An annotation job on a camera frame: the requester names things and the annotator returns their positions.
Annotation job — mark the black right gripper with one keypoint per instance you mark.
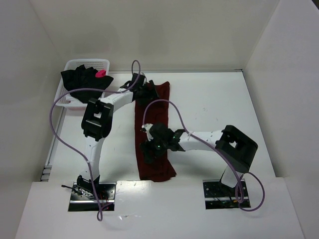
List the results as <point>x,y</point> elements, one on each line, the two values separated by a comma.
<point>151,148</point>

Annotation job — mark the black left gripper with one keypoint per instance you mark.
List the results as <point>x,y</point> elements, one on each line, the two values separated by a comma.
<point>148,92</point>

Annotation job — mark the dark red t-shirt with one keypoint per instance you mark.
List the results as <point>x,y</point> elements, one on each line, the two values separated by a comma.
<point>156,168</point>

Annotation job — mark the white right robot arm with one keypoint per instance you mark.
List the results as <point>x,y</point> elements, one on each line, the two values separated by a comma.
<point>237,148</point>

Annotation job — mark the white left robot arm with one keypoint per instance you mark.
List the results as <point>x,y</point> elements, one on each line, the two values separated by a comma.
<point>97,124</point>

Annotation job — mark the pink garment in basket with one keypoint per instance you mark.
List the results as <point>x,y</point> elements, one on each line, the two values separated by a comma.
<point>101,74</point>

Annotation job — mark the black t-shirt in basket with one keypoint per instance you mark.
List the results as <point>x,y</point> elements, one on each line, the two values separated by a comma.
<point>83,77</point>

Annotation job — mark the white plastic basket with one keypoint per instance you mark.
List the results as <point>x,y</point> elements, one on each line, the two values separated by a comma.
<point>68,101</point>

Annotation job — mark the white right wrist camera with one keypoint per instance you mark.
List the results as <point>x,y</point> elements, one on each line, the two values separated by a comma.
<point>146,129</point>

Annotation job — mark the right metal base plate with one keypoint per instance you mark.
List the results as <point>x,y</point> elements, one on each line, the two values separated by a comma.
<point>219,196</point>

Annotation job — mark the metal base plate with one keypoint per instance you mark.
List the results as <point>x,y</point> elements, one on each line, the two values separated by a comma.
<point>219,196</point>
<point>83,201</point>

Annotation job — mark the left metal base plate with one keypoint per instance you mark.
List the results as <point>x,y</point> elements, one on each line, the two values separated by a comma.
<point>83,201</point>

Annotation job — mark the grey bracket at left edge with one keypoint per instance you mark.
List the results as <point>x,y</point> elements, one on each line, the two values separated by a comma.
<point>46,173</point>

